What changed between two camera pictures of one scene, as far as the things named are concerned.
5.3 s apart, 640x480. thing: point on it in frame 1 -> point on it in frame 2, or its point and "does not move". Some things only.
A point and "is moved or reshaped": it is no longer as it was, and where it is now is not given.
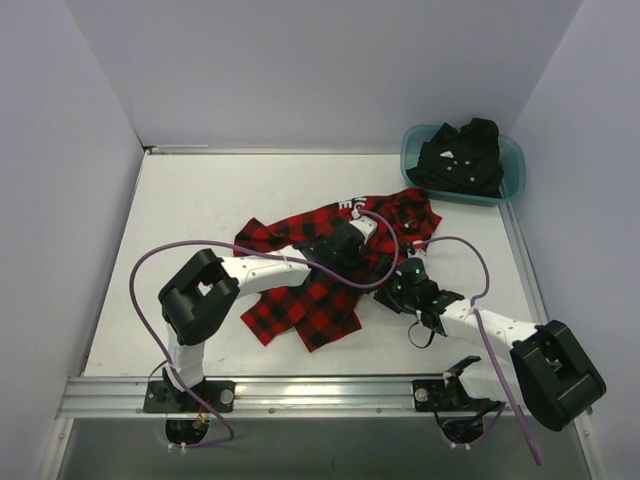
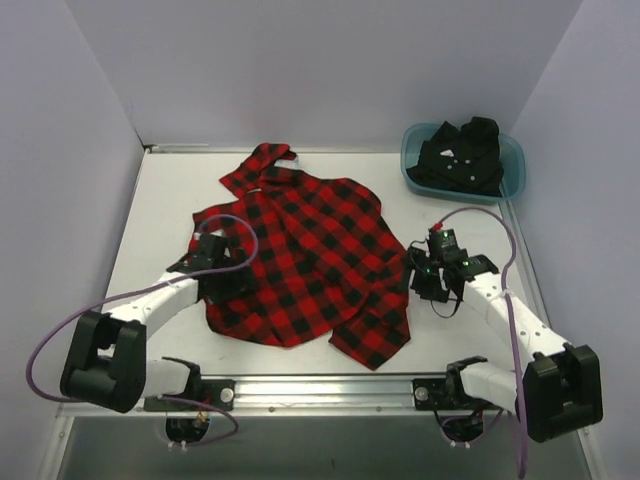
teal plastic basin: x=513 y=159 does not move
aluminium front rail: x=131 y=397 does not move
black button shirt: x=466 y=161 does not move
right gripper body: x=392 y=293 -> x=422 y=275
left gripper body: x=347 y=245 -> x=232 y=282
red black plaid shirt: x=304 y=304 is moved or reshaped
